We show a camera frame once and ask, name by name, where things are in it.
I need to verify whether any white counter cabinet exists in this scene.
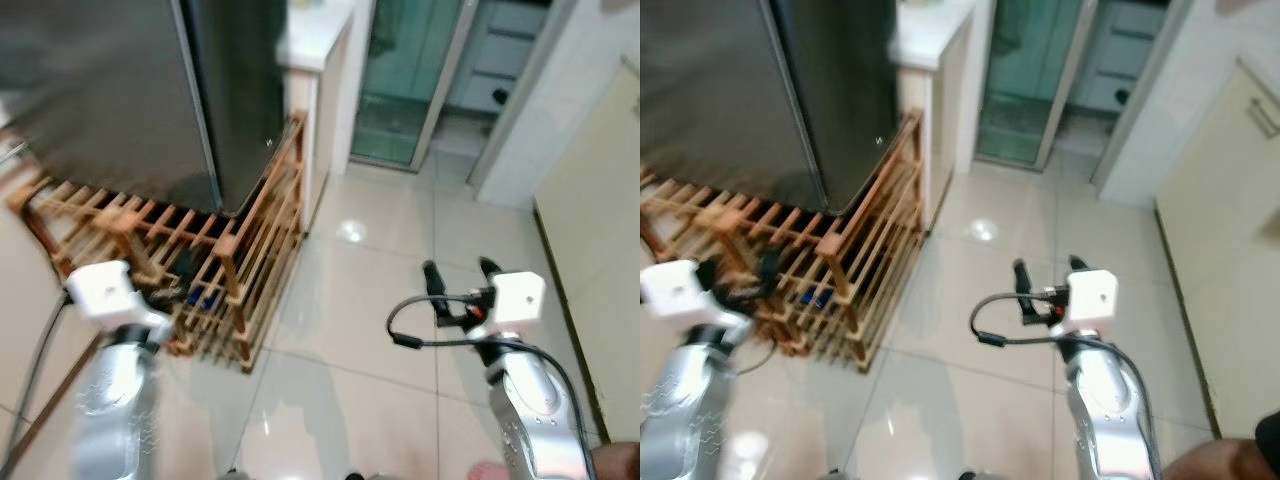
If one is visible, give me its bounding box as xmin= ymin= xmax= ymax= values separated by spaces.
xmin=893 ymin=0 xmax=976 ymax=231
xmin=278 ymin=0 xmax=359 ymax=226

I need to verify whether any grey panelled cabinet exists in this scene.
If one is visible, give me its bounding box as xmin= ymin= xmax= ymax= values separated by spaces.
xmin=445 ymin=0 xmax=551 ymax=116
xmin=1065 ymin=0 xmax=1171 ymax=116

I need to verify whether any dark grey fridge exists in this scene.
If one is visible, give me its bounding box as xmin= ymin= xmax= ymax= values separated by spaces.
xmin=0 ymin=0 xmax=291 ymax=217
xmin=640 ymin=0 xmax=901 ymax=216

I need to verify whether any person bare limb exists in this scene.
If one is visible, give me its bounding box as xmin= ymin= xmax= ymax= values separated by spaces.
xmin=1163 ymin=410 xmax=1280 ymax=480
xmin=590 ymin=440 xmax=641 ymax=480

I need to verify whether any silver cabinet handle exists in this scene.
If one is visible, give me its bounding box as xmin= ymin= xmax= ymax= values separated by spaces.
xmin=1245 ymin=93 xmax=1280 ymax=143

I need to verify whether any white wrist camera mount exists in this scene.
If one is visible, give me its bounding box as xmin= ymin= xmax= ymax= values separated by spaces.
xmin=640 ymin=260 xmax=713 ymax=319
xmin=490 ymin=270 xmax=548 ymax=336
xmin=65 ymin=260 xmax=153 ymax=326
xmin=1065 ymin=268 xmax=1119 ymax=333

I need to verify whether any green glass sliding door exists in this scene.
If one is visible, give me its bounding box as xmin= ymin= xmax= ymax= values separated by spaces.
xmin=975 ymin=0 xmax=1101 ymax=171
xmin=350 ymin=0 xmax=479 ymax=171

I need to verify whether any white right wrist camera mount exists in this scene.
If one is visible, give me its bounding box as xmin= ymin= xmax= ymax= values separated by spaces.
xmin=1065 ymin=268 xmax=1119 ymax=333
xmin=490 ymin=270 xmax=548 ymax=336

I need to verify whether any beige cabinet door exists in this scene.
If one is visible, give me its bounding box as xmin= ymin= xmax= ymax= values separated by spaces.
xmin=533 ymin=58 xmax=641 ymax=446
xmin=1155 ymin=55 xmax=1280 ymax=441

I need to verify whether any black looped wrist cable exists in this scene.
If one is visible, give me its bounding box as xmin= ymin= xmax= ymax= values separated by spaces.
xmin=968 ymin=290 xmax=1076 ymax=349
xmin=387 ymin=293 xmax=501 ymax=349

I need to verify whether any wooden slatted rack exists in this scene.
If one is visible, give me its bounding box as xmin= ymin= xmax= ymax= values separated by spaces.
xmin=5 ymin=110 xmax=308 ymax=374
xmin=640 ymin=108 xmax=926 ymax=373

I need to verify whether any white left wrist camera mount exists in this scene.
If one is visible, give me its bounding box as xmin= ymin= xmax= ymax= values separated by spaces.
xmin=640 ymin=260 xmax=713 ymax=319
xmin=65 ymin=260 xmax=153 ymax=326

